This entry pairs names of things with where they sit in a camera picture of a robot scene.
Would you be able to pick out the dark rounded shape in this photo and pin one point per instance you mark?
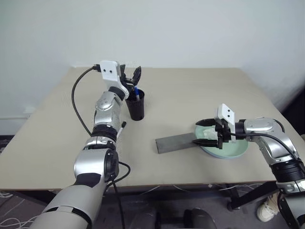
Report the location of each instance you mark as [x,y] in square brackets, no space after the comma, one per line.
[200,219]

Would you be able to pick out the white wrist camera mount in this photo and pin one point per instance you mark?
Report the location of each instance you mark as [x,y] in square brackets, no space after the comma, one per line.
[109,71]
[226,113]

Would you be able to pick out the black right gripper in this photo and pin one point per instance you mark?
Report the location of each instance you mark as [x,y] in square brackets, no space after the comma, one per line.
[222,133]

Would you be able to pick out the black table leg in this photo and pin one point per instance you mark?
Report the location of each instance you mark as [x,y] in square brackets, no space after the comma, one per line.
[250,193]

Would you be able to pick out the white marker with blue cap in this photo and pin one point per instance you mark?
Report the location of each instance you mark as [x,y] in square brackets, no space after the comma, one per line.
[137,91]

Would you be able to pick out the white tissue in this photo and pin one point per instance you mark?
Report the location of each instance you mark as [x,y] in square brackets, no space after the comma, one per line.
[209,133]

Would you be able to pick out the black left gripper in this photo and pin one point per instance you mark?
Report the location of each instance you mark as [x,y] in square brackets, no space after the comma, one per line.
[127,83]

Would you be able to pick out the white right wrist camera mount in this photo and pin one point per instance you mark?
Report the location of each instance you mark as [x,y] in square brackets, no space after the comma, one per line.
[226,113]

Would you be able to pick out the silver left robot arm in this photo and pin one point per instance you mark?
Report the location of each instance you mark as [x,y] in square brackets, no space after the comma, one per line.
[95,164]

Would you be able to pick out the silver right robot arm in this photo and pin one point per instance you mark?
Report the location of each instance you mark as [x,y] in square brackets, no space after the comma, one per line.
[259,125]

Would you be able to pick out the white shoe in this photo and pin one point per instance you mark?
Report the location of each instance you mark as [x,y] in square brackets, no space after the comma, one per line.
[267,210]

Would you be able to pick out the black pen cup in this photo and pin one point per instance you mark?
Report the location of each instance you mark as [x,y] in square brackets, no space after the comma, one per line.
[137,109]

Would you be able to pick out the white marker with black cap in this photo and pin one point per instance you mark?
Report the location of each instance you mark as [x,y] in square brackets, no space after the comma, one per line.
[124,124]

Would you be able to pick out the grey glasses case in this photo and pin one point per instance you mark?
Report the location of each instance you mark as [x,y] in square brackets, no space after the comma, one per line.
[174,143]

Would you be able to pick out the pale round plate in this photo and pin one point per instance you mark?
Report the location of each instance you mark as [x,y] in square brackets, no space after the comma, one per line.
[233,150]

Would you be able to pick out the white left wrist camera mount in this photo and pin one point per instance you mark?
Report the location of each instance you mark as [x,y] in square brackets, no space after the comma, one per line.
[109,71]

